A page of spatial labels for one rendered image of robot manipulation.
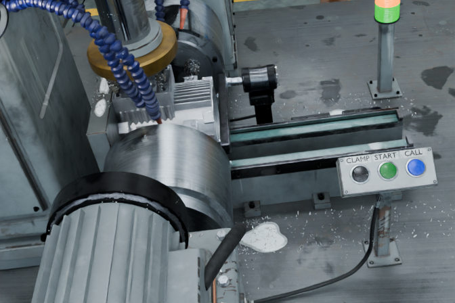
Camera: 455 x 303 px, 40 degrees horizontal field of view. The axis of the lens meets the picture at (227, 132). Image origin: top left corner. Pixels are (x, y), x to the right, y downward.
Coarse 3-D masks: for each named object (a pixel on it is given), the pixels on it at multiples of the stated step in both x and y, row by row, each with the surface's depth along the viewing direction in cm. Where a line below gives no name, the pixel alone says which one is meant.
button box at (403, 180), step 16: (352, 160) 114; (368, 160) 113; (384, 160) 113; (400, 160) 113; (432, 160) 112; (368, 176) 113; (400, 176) 112; (416, 176) 112; (432, 176) 112; (352, 192) 113; (368, 192) 112; (384, 192) 116
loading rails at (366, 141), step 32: (256, 128) 148; (288, 128) 147; (320, 128) 146; (352, 128) 145; (384, 128) 145; (256, 160) 141; (288, 160) 138; (320, 160) 137; (256, 192) 143; (288, 192) 143; (320, 192) 144
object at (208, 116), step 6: (204, 78) 137; (210, 78) 137; (204, 114) 128; (210, 114) 128; (204, 120) 128; (210, 120) 128; (120, 126) 129; (126, 126) 129; (120, 132) 129; (126, 132) 129
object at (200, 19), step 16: (176, 0) 151; (192, 0) 153; (176, 16) 145; (192, 16) 147; (208, 16) 152; (176, 32) 142; (192, 32) 142; (208, 32) 146; (192, 48) 144; (208, 48) 145; (176, 64) 147; (192, 64) 145; (208, 64) 147; (224, 64) 149; (176, 80) 150
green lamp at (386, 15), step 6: (378, 6) 153; (396, 6) 152; (378, 12) 154; (384, 12) 153; (390, 12) 153; (396, 12) 153; (378, 18) 155; (384, 18) 154; (390, 18) 154; (396, 18) 154
